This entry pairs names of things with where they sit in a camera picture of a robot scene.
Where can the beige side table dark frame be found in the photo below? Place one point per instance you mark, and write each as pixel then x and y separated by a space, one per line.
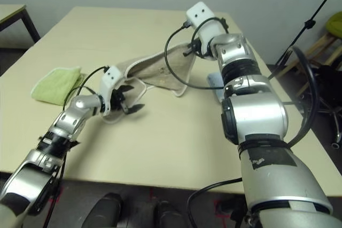
pixel 13 11

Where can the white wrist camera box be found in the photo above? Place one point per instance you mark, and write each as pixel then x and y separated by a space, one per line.
pixel 110 75
pixel 200 13

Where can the black stand pole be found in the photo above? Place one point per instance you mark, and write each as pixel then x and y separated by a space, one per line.
pixel 308 23

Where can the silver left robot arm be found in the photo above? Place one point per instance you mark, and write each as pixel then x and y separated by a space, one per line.
pixel 69 121

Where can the black left robot foot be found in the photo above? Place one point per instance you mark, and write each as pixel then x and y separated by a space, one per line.
pixel 104 212

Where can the black table foot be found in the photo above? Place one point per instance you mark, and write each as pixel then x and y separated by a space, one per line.
pixel 229 208

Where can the red floor tape mark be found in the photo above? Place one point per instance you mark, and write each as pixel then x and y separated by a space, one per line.
pixel 219 213

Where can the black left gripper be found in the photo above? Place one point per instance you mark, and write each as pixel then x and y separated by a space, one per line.
pixel 119 101

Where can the beige towel white trim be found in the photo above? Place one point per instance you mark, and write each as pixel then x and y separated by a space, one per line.
pixel 160 70

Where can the wooden stool green cushion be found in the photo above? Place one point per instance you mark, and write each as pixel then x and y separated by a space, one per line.
pixel 336 23

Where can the black right robot foot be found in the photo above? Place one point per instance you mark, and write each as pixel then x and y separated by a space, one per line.
pixel 168 216

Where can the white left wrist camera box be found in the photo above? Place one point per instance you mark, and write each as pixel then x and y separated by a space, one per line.
pixel 110 75

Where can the black office chair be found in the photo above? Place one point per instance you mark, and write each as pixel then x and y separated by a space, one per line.
pixel 332 70

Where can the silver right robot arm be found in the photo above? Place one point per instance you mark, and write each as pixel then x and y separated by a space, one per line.
pixel 256 121

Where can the green folded towel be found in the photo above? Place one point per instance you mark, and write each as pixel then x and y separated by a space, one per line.
pixel 56 83

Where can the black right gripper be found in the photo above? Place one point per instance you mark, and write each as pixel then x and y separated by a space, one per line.
pixel 200 49

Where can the black robot foot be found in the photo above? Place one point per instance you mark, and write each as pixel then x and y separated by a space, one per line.
pixel 104 212
pixel 168 216

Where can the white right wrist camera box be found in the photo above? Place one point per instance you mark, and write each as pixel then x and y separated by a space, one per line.
pixel 200 13

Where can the light blue folded towel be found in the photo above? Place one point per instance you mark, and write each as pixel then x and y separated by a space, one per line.
pixel 213 81

